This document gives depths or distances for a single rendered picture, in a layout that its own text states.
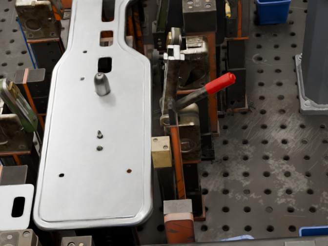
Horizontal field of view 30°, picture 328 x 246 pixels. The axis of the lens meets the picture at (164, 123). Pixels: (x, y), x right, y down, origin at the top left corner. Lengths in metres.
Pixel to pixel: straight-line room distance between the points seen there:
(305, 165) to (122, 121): 0.51
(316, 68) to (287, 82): 0.18
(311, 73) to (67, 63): 0.61
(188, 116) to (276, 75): 0.60
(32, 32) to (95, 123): 0.39
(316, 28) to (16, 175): 0.75
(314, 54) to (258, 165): 0.30
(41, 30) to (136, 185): 0.56
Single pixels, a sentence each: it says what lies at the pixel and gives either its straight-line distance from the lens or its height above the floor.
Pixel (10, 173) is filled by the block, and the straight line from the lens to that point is 1.25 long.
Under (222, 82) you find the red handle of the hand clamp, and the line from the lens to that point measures 1.10.
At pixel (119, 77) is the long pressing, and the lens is 1.33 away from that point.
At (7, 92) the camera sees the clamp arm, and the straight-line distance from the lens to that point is 1.21.
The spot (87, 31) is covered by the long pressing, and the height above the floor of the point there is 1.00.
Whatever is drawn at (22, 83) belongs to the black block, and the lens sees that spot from 1.39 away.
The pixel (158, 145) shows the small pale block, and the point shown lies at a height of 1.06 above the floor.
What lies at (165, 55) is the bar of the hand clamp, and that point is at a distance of 1.06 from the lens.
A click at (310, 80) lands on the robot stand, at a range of 1.59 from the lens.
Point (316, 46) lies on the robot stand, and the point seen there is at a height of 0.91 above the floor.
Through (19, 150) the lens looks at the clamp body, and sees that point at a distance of 1.34.
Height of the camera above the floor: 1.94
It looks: 50 degrees down
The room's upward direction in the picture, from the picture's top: 8 degrees counter-clockwise
